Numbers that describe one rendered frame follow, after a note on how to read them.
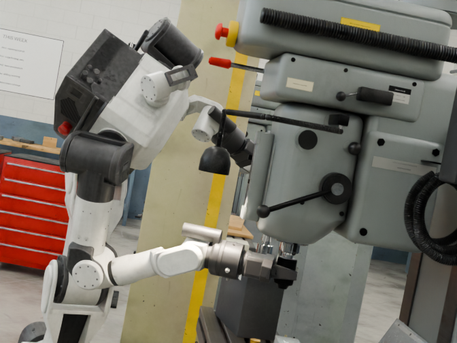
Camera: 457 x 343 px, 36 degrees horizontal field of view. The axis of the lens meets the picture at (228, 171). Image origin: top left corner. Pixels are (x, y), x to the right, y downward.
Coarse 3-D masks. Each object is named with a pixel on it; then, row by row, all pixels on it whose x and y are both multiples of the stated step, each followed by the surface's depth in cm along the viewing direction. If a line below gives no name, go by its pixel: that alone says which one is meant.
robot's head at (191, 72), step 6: (186, 66) 171; (192, 66) 172; (168, 72) 167; (174, 72) 168; (186, 72) 172; (192, 72) 171; (168, 78) 167; (186, 78) 170; (192, 78) 171; (174, 84) 167
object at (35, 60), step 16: (0, 32) 1018; (16, 32) 1021; (0, 48) 1020; (16, 48) 1023; (32, 48) 1025; (48, 48) 1028; (0, 64) 1022; (16, 64) 1024; (32, 64) 1027; (48, 64) 1029; (0, 80) 1023; (16, 80) 1026; (32, 80) 1029; (48, 80) 1031; (32, 96) 1030; (48, 96) 1033
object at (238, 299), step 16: (224, 288) 214; (240, 288) 201; (256, 288) 198; (272, 288) 200; (224, 304) 212; (240, 304) 199; (256, 304) 199; (272, 304) 201; (224, 320) 210; (240, 320) 198; (256, 320) 200; (272, 320) 201; (240, 336) 199; (256, 336) 200; (272, 336) 202
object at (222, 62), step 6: (210, 60) 170; (216, 60) 171; (222, 60) 171; (228, 60) 171; (222, 66) 171; (228, 66) 171; (234, 66) 172; (240, 66) 172; (246, 66) 172; (258, 72) 173
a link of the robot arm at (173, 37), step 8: (168, 32) 187; (176, 32) 189; (160, 40) 187; (168, 40) 188; (176, 40) 189; (184, 40) 190; (160, 48) 189; (168, 48) 189; (176, 48) 189; (184, 48) 190; (192, 48) 192; (168, 56) 190; (176, 56) 190; (184, 56) 190; (192, 56) 191; (176, 64) 192; (184, 64) 191
